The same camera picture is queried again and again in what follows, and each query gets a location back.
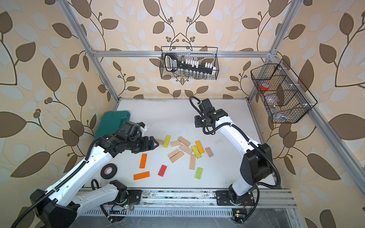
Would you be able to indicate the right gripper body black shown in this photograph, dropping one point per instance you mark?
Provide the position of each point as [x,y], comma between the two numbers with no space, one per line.
[200,121]

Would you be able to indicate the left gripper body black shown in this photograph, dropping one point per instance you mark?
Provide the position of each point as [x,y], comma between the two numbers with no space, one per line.
[136,144]

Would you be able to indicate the orange-yellow block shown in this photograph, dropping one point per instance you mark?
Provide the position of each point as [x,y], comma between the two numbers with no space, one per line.
[199,147]

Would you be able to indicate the yellow block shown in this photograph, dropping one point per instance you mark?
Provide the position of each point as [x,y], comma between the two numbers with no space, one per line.
[166,141]
[196,152]

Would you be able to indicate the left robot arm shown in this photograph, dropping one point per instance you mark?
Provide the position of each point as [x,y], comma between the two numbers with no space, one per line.
[59,205]

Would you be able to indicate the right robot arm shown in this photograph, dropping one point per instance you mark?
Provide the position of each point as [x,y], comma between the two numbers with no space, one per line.
[257,167]

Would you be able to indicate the small wooden block left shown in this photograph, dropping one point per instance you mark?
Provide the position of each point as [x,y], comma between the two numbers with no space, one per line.
[160,141]

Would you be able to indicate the wooden block pair upper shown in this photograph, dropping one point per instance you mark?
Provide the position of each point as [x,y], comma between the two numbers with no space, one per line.
[172,154]

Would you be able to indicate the wooden block pair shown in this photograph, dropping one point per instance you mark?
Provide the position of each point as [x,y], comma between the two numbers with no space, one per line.
[172,154]
[177,156]

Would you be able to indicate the green plastic tool case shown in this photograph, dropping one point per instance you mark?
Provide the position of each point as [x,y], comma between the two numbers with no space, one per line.
[111,122]

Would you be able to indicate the orange block upright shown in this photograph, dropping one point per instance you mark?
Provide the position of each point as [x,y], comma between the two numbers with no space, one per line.
[143,161]

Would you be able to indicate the wooden block pair lower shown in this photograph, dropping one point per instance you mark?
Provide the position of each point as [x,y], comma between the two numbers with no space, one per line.
[177,156]

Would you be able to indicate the red block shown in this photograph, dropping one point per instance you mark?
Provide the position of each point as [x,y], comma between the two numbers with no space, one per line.
[162,170]

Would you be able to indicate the black tape roll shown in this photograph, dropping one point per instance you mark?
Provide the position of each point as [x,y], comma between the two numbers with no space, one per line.
[108,171]

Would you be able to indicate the orange block lower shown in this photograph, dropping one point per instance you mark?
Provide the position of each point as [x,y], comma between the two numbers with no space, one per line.
[140,176]

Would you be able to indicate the wooden block upright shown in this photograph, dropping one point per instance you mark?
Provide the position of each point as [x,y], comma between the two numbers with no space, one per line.
[192,162]

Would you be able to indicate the light green block lower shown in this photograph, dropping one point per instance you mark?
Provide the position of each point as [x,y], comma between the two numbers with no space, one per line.
[198,174]

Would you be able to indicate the black socket holder tool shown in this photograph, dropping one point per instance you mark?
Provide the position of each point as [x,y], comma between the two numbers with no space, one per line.
[185,64]

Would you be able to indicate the back wire basket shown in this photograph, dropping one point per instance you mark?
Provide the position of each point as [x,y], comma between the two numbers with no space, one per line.
[202,52]

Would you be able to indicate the wire basket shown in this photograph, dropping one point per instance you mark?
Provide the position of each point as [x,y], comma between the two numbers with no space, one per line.
[289,98]
[202,52]

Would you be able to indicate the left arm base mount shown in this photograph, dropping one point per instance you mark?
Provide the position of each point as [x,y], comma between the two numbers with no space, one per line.
[126,197]

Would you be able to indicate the right wire basket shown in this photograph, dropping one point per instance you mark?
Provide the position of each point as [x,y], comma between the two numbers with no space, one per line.
[289,98]

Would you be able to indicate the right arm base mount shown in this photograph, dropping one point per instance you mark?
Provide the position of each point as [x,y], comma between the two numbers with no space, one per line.
[229,198]

